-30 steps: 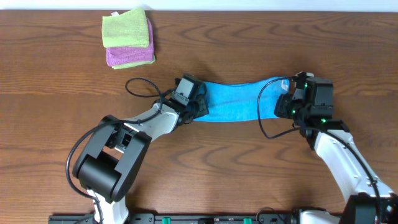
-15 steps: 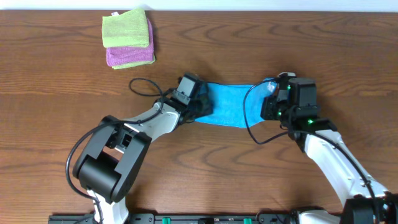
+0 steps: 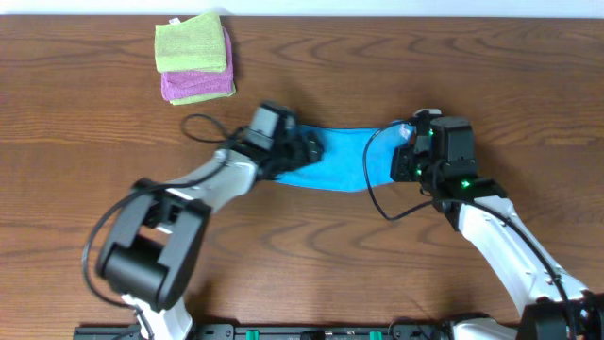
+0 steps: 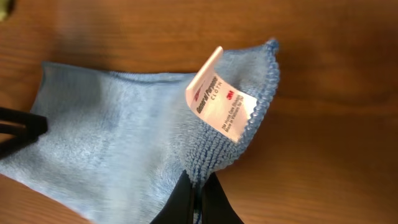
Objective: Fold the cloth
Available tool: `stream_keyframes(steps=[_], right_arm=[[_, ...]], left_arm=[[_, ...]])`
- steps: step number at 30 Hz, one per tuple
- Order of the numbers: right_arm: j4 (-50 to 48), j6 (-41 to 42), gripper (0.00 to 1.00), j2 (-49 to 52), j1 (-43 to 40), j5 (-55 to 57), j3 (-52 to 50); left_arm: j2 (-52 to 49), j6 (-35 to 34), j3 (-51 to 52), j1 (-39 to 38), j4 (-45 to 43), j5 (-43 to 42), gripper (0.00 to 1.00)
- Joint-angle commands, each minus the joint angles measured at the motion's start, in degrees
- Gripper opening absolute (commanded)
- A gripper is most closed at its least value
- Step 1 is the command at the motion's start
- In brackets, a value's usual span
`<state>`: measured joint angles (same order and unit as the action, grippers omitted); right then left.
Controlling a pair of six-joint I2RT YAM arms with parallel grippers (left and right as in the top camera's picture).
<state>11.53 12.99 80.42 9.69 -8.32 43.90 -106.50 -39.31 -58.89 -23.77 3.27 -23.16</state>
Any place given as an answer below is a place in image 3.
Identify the blue microfiber cloth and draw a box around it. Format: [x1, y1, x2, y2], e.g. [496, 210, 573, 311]
[276, 122, 414, 193]

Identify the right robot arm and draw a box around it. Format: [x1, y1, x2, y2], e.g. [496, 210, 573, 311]
[391, 137, 603, 339]

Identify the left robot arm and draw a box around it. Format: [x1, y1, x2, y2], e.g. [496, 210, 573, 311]
[94, 128, 324, 339]

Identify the bottom green folded cloth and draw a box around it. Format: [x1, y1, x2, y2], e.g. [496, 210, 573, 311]
[170, 83, 236, 106]

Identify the green folded cloth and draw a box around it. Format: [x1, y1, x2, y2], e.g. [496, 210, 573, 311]
[170, 83, 236, 106]
[154, 12, 227, 73]

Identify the purple folded cloth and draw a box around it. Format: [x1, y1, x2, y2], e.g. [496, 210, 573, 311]
[160, 28, 235, 102]

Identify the top green folded cloth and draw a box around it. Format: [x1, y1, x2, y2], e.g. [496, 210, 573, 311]
[154, 12, 227, 73]

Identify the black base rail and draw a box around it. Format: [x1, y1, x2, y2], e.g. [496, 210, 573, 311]
[73, 322, 520, 340]

